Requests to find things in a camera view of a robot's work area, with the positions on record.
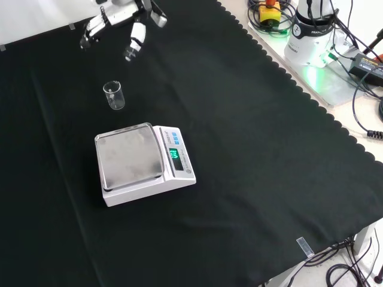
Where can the white electronic balance steel pan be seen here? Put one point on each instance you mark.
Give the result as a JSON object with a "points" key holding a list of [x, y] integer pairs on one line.
{"points": [[134, 194]]}

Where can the black bench cloth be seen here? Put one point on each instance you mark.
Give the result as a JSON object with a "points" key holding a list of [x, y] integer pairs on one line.
{"points": [[254, 149]]}

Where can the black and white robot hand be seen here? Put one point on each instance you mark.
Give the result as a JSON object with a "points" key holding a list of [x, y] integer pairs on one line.
{"points": [[119, 13]]}

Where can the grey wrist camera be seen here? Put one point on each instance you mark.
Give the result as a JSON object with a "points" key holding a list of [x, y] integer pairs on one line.
{"points": [[159, 17]]}

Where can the white table leg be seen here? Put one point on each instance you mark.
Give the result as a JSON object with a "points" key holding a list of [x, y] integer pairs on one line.
{"points": [[363, 237]]}

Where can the small clear glass beaker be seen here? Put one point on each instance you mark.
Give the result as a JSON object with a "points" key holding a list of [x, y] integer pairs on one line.
{"points": [[115, 101]]}

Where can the black tripod leg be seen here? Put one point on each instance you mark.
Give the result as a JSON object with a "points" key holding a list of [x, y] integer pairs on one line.
{"points": [[373, 42]]}

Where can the yellow stop button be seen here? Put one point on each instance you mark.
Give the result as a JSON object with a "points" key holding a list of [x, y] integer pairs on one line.
{"points": [[269, 13]]}

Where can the clear tape strip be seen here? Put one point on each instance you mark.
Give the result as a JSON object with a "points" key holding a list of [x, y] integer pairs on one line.
{"points": [[72, 26], [305, 247], [2, 48]]}

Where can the black power adapter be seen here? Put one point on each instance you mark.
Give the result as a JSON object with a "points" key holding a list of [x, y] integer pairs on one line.
{"points": [[367, 66]]}

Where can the grey metal base plate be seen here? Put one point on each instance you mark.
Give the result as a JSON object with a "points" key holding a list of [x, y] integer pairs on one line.
{"points": [[329, 86]]}

